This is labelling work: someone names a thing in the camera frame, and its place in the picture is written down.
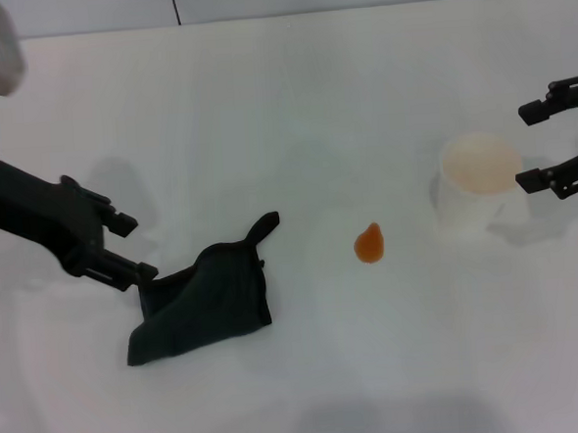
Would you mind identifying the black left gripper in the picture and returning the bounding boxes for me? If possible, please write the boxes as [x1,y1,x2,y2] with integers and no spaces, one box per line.
[0,147,161,301]

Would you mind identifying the white paper cup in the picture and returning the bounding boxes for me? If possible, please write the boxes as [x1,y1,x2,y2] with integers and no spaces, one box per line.
[427,128,530,241]

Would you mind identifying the dark blue rag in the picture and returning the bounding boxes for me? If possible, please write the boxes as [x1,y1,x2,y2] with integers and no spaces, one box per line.
[118,211,290,368]

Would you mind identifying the orange liquid stain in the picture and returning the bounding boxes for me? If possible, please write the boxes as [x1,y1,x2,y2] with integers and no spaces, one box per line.
[352,220,387,267]

